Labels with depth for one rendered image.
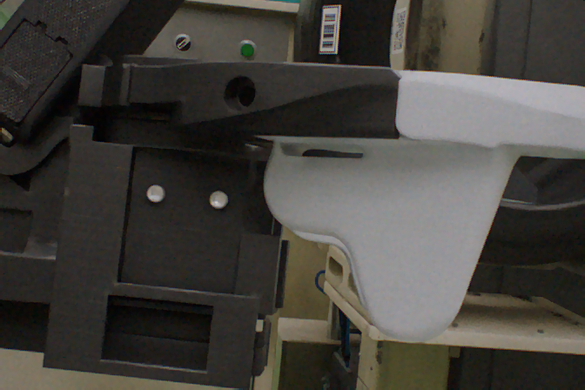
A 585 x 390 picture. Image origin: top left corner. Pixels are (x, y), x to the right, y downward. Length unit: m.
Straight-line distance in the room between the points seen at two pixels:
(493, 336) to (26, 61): 1.21
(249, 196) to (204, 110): 0.03
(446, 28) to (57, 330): 1.55
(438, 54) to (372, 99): 1.55
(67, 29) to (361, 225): 0.10
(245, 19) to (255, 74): 1.83
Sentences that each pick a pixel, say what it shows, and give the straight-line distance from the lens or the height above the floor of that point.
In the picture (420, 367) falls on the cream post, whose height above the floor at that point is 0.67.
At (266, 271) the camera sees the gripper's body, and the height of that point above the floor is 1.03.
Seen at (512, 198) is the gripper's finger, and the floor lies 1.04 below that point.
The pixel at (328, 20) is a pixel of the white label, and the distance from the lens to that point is 1.39.
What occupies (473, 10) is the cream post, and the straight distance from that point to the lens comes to 1.81.
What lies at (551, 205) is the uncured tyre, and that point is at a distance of 1.44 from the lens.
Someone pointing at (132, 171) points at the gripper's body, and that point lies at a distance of 0.28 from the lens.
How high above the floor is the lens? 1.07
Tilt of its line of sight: 3 degrees down
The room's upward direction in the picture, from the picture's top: 6 degrees clockwise
